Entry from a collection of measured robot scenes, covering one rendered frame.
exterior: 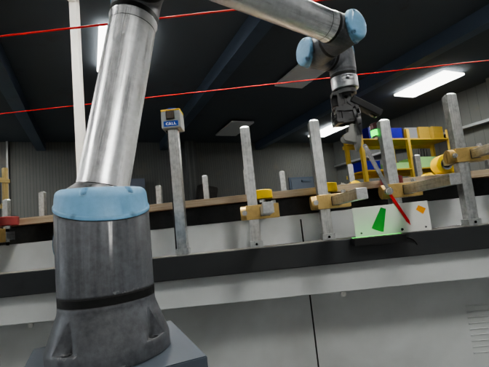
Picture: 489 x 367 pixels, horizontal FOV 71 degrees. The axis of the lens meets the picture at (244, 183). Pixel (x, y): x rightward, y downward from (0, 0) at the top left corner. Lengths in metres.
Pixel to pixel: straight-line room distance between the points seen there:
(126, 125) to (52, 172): 9.14
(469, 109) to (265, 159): 5.62
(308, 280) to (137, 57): 0.88
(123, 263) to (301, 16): 0.76
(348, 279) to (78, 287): 0.93
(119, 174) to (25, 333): 1.10
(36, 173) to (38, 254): 8.31
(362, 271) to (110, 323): 0.92
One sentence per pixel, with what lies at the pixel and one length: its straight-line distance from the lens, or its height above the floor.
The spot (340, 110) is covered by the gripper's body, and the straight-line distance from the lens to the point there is 1.21.
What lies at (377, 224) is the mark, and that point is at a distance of 1.28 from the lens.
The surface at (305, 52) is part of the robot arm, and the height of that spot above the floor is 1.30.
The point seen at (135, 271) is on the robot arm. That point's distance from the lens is 0.58.
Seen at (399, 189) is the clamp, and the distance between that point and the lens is 1.31.
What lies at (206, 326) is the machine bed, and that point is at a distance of 1.50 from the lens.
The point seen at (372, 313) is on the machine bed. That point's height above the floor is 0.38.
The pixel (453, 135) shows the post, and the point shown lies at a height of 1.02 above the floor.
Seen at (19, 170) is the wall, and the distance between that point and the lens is 10.02.
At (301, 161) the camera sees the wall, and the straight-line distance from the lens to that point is 11.95.
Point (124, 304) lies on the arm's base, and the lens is 0.57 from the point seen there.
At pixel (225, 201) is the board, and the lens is 1.38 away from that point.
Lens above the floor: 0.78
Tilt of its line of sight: 7 degrees up
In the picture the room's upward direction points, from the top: 6 degrees counter-clockwise
